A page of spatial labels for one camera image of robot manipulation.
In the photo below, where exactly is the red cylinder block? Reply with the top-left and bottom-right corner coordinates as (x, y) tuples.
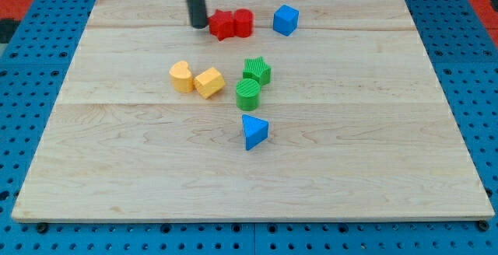
(233, 9), (254, 38)

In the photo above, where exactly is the light wooden board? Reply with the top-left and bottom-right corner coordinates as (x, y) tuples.
(12, 0), (494, 223)

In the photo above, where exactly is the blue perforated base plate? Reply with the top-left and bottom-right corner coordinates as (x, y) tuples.
(1, 0), (497, 254)

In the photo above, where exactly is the green cylinder block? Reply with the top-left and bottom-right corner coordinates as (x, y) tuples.
(236, 79), (261, 111)

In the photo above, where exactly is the green star block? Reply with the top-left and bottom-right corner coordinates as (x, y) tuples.
(243, 57), (272, 86)

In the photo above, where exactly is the red star block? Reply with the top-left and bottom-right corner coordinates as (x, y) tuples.
(209, 9), (235, 41)

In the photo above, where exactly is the yellow heart block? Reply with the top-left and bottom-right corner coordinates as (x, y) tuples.
(169, 61), (194, 93)

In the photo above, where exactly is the blue triangle block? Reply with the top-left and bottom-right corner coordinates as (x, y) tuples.
(242, 114), (269, 151)

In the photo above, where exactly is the yellow pentagon block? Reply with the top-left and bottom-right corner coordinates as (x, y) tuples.
(194, 67), (226, 99)

